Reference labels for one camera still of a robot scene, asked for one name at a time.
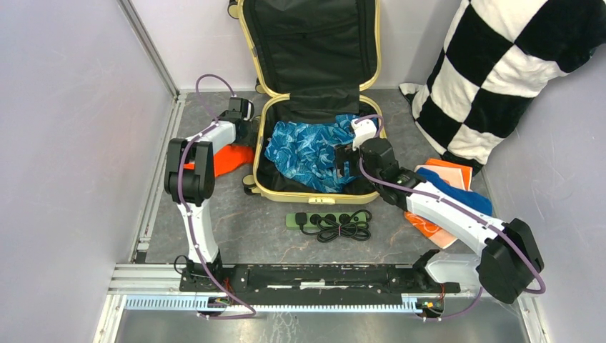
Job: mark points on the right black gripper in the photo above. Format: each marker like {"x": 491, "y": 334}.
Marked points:
{"x": 345, "y": 153}

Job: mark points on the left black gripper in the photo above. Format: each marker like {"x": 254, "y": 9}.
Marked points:
{"x": 251, "y": 127}

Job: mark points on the orange red t-shirt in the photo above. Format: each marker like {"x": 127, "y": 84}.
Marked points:
{"x": 230, "y": 158}

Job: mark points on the green power strip with cable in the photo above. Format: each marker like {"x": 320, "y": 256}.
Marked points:
{"x": 326, "y": 227}

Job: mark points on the yellow hard-shell suitcase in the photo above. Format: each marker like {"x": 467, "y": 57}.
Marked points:
{"x": 314, "y": 60}

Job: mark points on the orange white towel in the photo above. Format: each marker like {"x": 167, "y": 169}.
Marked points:
{"x": 455, "y": 175}

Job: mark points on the blue cloth garment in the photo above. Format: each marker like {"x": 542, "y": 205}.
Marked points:
{"x": 470, "y": 198}

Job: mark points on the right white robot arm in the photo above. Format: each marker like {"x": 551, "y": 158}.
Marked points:
{"x": 505, "y": 259}

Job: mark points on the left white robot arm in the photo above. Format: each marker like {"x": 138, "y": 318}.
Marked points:
{"x": 189, "y": 174}

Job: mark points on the black white checkered blanket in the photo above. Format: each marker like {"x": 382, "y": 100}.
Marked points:
{"x": 496, "y": 58}

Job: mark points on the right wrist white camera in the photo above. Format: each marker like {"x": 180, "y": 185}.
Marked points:
{"x": 363, "y": 129}

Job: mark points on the aluminium frame rail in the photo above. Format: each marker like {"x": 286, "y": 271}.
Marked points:
{"x": 145, "y": 39}

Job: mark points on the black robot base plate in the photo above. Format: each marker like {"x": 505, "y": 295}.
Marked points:
{"x": 313, "y": 284}

